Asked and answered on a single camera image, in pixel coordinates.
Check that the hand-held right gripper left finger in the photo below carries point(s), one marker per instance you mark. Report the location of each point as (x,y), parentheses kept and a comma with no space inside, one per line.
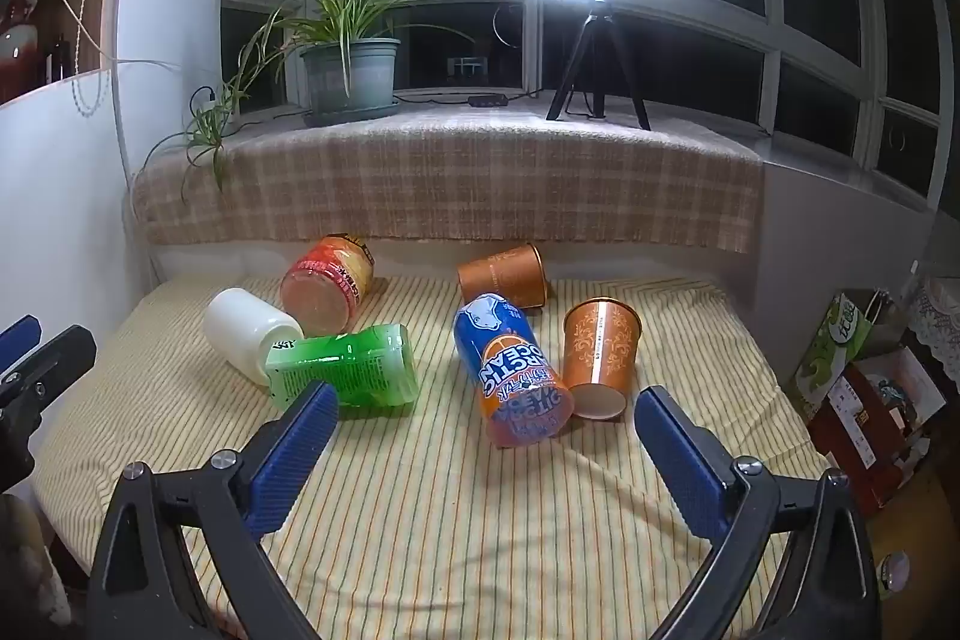
(291,456)

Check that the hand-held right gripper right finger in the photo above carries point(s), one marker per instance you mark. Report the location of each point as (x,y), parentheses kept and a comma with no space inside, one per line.
(679,460)

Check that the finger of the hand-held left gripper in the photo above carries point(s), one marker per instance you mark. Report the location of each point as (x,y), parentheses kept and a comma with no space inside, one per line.
(16,341)
(52,359)

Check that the green translucent plastic cup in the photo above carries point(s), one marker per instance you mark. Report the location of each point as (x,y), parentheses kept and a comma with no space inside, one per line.
(352,370)

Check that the copper paper cup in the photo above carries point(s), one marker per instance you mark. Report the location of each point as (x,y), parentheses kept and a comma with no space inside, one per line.
(502,276)
(600,347)

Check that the white plastic cup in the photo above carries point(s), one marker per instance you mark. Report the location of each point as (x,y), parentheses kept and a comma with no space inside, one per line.
(240,325)

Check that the red translucent plastic cup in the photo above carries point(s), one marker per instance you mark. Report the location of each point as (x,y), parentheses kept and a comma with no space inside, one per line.
(330,280)

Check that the blue orange printed cup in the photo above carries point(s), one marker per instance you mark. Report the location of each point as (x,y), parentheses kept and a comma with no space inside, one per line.
(495,347)

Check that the white board panel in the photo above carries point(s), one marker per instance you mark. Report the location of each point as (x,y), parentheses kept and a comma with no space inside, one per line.
(52,183)

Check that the yellow striped bed sheet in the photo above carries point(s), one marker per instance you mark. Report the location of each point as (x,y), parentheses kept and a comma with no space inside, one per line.
(450,535)

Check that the red cardboard box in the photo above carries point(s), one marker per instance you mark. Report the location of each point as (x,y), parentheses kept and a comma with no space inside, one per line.
(862,430)

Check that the green paper bag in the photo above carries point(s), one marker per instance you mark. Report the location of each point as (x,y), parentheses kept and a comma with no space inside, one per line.
(832,347)

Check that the white lace cloth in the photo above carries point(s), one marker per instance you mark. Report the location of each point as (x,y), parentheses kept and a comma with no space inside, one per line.
(941,310)

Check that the beige checked blanket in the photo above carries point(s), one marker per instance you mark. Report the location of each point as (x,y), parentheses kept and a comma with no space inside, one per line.
(450,183)

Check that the grey plant saucer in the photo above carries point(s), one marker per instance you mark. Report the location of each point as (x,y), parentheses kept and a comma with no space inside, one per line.
(352,115)

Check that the potted spider plant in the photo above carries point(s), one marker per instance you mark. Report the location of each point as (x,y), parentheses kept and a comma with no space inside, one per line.
(349,74)

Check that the black power strip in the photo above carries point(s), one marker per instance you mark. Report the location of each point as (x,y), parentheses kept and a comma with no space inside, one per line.
(487,101)

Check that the black tripod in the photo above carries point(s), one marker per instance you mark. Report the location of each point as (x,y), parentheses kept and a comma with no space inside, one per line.
(600,29)

